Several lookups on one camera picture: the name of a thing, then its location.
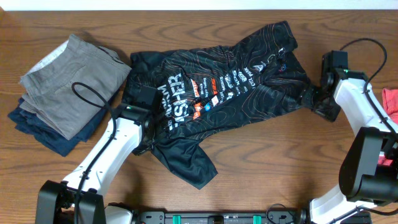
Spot red printed t-shirt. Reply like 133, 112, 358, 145
378, 88, 397, 166

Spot black cycling jersey orange lines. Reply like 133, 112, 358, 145
122, 21, 313, 189

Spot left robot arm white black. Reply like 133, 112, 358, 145
35, 104, 159, 223

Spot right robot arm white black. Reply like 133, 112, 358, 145
296, 50, 397, 223

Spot folded grey trousers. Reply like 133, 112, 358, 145
20, 34, 131, 139

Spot folded navy blue garment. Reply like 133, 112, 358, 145
8, 98, 106, 157

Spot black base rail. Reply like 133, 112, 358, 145
131, 204, 314, 224

